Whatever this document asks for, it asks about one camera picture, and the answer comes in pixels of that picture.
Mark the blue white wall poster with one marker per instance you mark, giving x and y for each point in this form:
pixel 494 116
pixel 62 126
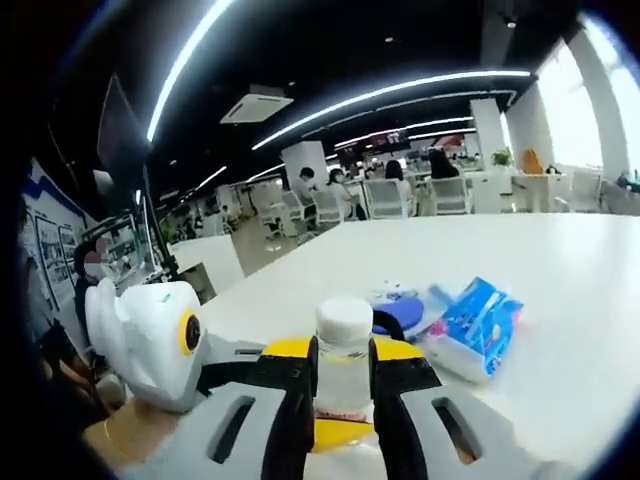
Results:
pixel 55 235

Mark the white low cabinet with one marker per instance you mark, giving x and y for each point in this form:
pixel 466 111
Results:
pixel 525 190

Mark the hanging red display screen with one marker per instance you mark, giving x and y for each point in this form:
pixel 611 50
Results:
pixel 390 139

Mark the wet wipes packet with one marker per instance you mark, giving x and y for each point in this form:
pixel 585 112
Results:
pixel 400 310

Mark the white table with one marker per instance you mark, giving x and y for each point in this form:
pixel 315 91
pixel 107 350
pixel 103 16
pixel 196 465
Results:
pixel 550 300

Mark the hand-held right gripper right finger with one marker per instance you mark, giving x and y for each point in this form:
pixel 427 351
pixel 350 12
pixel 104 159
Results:
pixel 400 400

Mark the ceiling air vent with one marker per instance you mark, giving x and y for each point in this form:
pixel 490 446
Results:
pixel 257 104

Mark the small white packet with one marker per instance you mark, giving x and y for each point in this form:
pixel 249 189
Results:
pixel 395 290

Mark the large window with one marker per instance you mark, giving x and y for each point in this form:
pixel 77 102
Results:
pixel 570 115

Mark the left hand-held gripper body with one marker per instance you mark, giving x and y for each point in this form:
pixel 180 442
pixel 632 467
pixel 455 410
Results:
pixel 150 350

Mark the orange bag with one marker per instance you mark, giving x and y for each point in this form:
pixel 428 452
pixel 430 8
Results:
pixel 532 161

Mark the dark green object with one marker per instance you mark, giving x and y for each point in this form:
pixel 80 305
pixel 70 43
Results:
pixel 629 180

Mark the blue tissue pack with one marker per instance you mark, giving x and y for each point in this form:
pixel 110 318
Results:
pixel 480 330

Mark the row of white office chairs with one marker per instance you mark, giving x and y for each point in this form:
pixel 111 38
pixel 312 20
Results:
pixel 390 197

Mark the clear plastic water bottle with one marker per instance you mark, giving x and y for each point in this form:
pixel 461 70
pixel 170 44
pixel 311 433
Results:
pixel 344 320

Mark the long ceiling light strip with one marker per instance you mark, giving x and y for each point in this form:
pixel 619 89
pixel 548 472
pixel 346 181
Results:
pixel 400 85
pixel 185 55

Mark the green potted plant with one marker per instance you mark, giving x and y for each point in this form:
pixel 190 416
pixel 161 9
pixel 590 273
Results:
pixel 502 157

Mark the metal shelf rack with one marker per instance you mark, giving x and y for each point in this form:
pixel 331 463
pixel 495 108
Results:
pixel 125 245

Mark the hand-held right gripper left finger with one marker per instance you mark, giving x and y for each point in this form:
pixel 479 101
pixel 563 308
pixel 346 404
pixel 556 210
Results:
pixel 290 400

